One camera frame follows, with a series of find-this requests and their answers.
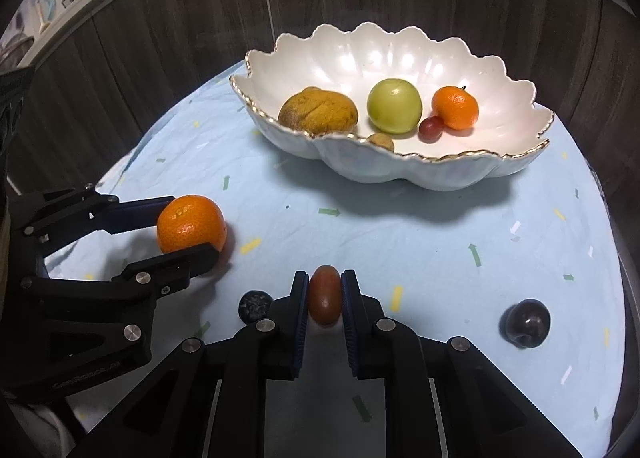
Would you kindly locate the yellow-brown mango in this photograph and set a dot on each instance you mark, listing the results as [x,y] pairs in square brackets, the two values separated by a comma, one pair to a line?
[319,111]

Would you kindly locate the white scalloped ceramic bowl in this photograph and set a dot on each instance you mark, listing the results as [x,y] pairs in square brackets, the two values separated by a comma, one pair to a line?
[509,134]

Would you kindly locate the light blue confetti tablecloth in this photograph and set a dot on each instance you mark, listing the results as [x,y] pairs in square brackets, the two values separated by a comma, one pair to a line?
[445,263]

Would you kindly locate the red grape tomato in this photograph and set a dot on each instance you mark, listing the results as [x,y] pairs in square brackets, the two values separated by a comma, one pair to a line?
[430,129]

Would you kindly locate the brown longan front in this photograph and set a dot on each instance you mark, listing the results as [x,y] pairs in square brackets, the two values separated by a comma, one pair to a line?
[382,140]

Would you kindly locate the green apple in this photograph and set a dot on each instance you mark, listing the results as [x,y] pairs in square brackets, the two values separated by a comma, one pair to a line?
[394,106]

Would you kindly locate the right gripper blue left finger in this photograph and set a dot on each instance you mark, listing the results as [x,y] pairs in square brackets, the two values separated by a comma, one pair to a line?
[290,314]

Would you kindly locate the small orange mandarin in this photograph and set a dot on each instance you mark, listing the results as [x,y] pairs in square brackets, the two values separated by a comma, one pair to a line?
[189,221]

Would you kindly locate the large orange mandarin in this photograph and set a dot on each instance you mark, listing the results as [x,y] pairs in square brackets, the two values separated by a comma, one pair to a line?
[457,108]

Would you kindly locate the dark purple plum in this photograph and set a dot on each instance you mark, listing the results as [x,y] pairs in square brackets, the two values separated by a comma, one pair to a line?
[526,324]

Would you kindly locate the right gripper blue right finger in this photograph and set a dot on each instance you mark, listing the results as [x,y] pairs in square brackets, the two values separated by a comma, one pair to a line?
[367,345]

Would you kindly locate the dark red jujube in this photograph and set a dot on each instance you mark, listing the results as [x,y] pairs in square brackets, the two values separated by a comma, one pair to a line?
[325,296]

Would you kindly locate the dark blueberry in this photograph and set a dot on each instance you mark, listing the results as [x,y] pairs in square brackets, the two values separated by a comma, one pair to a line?
[254,306]

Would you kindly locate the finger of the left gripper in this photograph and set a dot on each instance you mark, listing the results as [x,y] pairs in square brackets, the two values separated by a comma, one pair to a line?
[120,217]
[165,274]

